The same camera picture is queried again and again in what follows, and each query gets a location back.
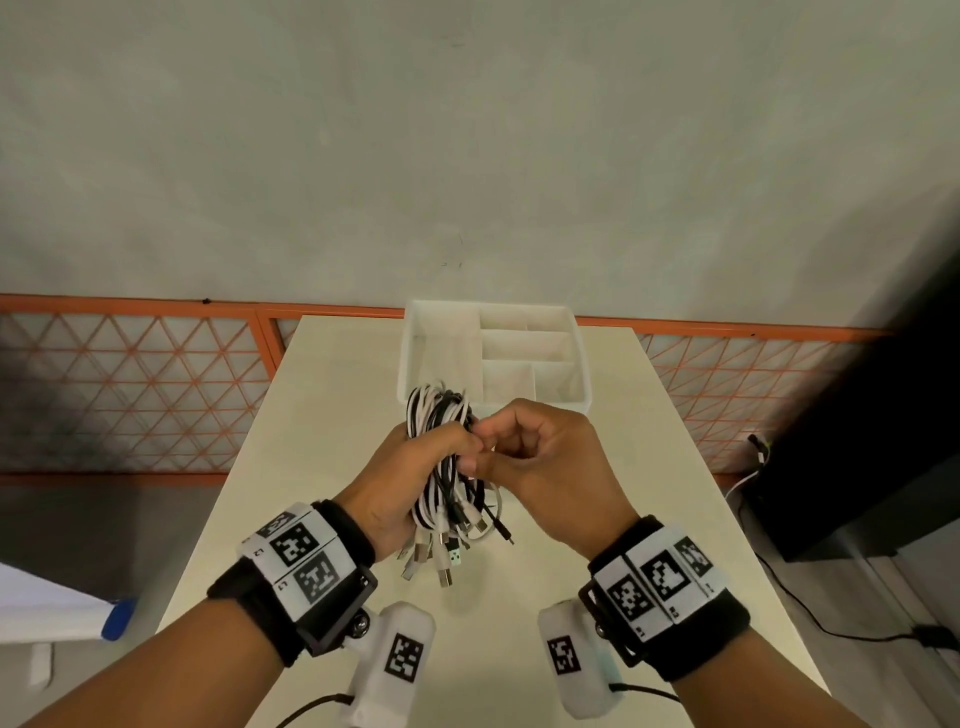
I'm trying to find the person's left hand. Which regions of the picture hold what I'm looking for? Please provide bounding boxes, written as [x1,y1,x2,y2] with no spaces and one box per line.
[332,422,486,565]

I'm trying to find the person's right hand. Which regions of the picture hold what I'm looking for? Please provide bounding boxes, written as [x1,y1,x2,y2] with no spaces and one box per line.
[471,398,644,561]

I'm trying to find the bundle of black white cables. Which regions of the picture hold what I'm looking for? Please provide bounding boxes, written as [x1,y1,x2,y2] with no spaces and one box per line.
[393,382,519,591]

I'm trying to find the person's right forearm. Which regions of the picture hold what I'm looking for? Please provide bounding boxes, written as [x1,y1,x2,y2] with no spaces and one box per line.
[660,636,877,728]

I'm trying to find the person's left forearm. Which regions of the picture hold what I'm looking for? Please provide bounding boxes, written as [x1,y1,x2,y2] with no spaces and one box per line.
[0,598,363,728]

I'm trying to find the white divided organizer tray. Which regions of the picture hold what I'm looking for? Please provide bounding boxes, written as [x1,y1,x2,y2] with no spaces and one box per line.
[395,300,594,414]

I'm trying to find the black left wristband marker tags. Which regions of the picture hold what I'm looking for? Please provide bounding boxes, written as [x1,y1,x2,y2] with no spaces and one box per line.
[206,500,380,670]

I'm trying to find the black wristband marker tags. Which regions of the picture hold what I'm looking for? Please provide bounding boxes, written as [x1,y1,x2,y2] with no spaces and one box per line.
[577,515,753,684]
[206,500,380,670]

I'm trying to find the black right wristband marker tags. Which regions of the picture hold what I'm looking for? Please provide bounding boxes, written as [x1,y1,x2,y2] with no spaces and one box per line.
[577,515,753,684]

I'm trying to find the orange lattice fence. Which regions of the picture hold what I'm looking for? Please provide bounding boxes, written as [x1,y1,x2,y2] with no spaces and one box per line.
[0,293,905,490]

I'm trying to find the black cabinet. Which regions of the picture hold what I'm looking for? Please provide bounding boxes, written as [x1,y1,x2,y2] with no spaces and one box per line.
[738,247,960,564]

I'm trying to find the blue cylinder object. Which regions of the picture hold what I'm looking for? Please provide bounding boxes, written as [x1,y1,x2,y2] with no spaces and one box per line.
[100,597,141,643]

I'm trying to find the white board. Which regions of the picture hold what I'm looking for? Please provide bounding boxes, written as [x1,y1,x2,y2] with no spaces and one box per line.
[0,562,115,648]

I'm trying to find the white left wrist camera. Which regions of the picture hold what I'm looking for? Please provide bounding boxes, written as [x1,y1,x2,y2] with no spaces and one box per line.
[341,600,438,728]

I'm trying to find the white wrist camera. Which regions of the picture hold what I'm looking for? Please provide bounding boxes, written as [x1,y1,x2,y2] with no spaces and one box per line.
[341,600,438,728]
[536,598,628,721]

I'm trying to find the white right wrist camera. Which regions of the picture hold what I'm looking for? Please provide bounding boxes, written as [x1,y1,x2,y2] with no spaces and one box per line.
[536,598,628,721]

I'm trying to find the white charging cable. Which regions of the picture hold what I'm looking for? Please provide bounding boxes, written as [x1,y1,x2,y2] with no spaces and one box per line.
[723,433,774,513]

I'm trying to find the black right camera cable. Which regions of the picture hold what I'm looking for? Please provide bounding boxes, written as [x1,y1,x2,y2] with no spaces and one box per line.
[607,679,681,706]

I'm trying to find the black camera cable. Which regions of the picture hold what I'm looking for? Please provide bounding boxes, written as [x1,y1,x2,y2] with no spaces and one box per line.
[273,693,355,728]
[607,679,681,706]

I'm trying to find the black left camera cable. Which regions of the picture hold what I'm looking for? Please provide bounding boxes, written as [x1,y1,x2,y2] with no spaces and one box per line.
[273,693,355,728]

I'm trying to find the black floor cable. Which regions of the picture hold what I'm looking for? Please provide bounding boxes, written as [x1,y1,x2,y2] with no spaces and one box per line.
[738,495,960,655]

